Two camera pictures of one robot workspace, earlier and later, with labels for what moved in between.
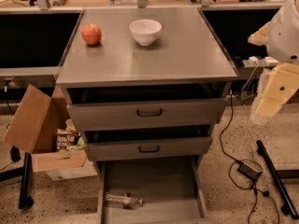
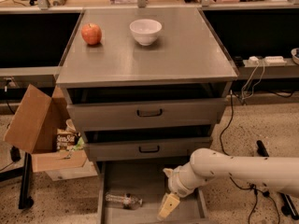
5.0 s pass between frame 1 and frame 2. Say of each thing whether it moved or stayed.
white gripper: moved
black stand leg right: stayed
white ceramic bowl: stayed
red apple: stayed
